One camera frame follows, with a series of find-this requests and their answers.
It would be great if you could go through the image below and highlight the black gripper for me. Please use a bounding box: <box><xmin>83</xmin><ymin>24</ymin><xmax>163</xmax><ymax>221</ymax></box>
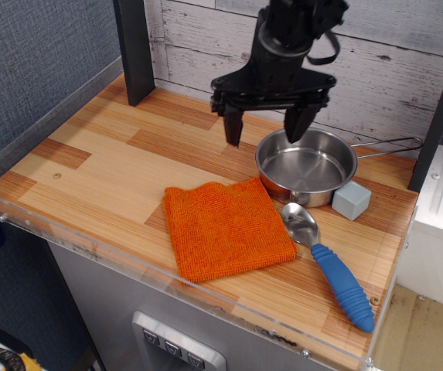
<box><xmin>211</xmin><ymin>36</ymin><xmax>336</xmax><ymax>147</ymax></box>

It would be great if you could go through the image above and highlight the stainless steel pot with handle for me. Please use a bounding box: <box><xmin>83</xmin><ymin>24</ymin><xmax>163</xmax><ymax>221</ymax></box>
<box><xmin>255</xmin><ymin>128</ymin><xmax>423</xmax><ymax>208</ymax></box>

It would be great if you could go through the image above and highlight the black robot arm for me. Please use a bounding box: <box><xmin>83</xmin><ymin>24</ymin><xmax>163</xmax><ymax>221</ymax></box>
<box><xmin>211</xmin><ymin>1</ymin><xmax>349</xmax><ymax>146</ymax></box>

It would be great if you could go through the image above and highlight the grey cube block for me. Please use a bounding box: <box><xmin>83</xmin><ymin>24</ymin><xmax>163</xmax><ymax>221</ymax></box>
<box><xmin>332</xmin><ymin>181</ymin><xmax>372</xmax><ymax>221</ymax></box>

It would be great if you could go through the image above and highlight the orange folded cloth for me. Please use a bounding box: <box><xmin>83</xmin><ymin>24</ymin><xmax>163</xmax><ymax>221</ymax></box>
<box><xmin>162</xmin><ymin>178</ymin><xmax>298</xmax><ymax>283</ymax></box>

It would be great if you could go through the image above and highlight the white aluminium side unit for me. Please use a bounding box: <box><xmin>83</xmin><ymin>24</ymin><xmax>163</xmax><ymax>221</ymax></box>
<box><xmin>397</xmin><ymin>145</ymin><xmax>443</xmax><ymax>304</ymax></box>

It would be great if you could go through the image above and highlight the clear acrylic table guard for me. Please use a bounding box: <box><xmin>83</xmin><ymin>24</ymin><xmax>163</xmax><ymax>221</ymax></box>
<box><xmin>0</xmin><ymin>56</ymin><xmax>419</xmax><ymax>371</ymax></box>

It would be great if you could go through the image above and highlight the silver button control panel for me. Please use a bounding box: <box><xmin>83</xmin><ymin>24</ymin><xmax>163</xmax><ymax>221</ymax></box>
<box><xmin>131</xmin><ymin>311</ymin><xmax>227</xmax><ymax>370</ymax></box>

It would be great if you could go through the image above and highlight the yellow tape object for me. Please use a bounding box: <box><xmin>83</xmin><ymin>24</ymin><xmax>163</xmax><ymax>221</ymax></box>
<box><xmin>19</xmin><ymin>353</ymin><xmax>44</xmax><ymax>371</ymax></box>

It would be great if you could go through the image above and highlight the spoon with blue handle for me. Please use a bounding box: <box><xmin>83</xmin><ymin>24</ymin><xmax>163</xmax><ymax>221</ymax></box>
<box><xmin>281</xmin><ymin>203</ymin><xmax>375</xmax><ymax>333</ymax></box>

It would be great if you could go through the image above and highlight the dark left frame post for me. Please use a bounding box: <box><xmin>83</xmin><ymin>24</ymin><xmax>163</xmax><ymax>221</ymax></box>
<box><xmin>113</xmin><ymin>0</ymin><xmax>155</xmax><ymax>106</ymax></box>

